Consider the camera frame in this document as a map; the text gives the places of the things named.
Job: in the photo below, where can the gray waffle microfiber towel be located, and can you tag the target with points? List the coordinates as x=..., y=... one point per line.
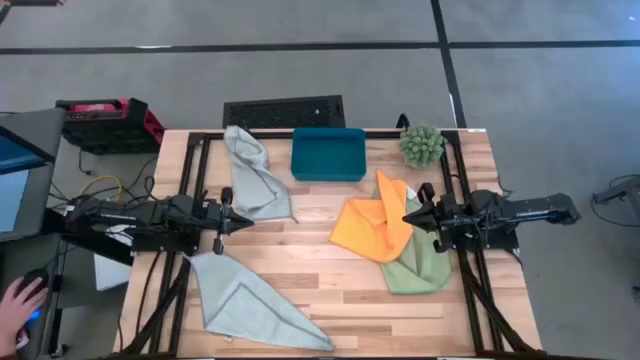
x=250, y=305
x=255, y=185

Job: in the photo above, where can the green spiky artificial plant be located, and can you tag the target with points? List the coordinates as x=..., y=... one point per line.
x=421, y=146

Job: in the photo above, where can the black perforated panel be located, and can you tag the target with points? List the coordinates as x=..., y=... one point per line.
x=280, y=114

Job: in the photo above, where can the gray computer monitor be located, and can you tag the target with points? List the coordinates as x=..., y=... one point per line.
x=15, y=200

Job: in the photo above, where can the black aluminium table frame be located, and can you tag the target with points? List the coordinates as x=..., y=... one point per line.
x=280, y=135

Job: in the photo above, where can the person's hand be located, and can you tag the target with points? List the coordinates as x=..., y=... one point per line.
x=15, y=310

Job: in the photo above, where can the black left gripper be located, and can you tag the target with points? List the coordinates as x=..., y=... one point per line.
x=218, y=220

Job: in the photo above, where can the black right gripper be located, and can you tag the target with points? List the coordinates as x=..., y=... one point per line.
x=444, y=220

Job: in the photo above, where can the teal plastic bin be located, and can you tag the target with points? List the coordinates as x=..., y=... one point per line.
x=327, y=155

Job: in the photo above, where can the white paper sheet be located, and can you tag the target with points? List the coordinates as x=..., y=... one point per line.
x=110, y=272

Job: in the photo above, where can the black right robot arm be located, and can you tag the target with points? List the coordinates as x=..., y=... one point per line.
x=525, y=210

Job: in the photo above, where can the orange microfiber towel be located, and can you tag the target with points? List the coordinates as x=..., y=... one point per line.
x=370, y=225

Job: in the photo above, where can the gray desk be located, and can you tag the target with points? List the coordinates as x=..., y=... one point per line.
x=10, y=255

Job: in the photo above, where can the red and black toolbox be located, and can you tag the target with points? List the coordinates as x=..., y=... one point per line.
x=110, y=130

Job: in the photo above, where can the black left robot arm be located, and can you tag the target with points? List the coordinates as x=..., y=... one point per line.
x=150, y=212

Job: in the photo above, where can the black computer mouse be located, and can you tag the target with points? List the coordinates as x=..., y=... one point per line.
x=37, y=276

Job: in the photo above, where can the green microfiber towel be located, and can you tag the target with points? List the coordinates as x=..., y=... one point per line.
x=420, y=270

